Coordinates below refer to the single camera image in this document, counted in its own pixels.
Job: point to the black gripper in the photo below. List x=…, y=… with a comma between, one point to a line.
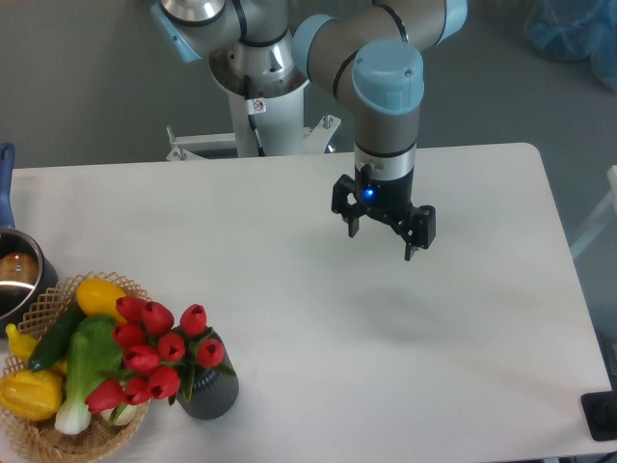
x=354, y=198

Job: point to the red tulip bouquet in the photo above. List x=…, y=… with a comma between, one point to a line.
x=153, y=344

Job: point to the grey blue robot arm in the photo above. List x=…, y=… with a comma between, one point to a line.
x=371, y=64

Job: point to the dark grey ribbed vase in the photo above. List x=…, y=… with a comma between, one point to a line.
x=207, y=393

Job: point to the blue plastic bag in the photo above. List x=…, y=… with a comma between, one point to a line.
x=573, y=31

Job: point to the black device at edge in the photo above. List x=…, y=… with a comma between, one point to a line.
x=600, y=413

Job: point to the yellow squash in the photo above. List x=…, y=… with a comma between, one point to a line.
x=99, y=297

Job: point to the green bok choy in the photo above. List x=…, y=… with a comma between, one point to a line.
x=91, y=349

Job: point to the white garlic bulb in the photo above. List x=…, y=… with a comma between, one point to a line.
x=119, y=416

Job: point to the green cucumber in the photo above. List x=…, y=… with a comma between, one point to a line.
x=53, y=345

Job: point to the small yellow gourd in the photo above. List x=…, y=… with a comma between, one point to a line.
x=23, y=346

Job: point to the yellow ribbed pumpkin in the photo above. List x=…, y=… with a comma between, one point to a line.
x=33, y=396

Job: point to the woven wicker basket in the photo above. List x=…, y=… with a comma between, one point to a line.
x=40, y=441

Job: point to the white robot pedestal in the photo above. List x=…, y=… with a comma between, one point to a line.
x=266, y=100

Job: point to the white frame at right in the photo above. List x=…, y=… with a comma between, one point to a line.
x=597, y=220

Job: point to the blue handled saucepan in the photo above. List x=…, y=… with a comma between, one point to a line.
x=26, y=273

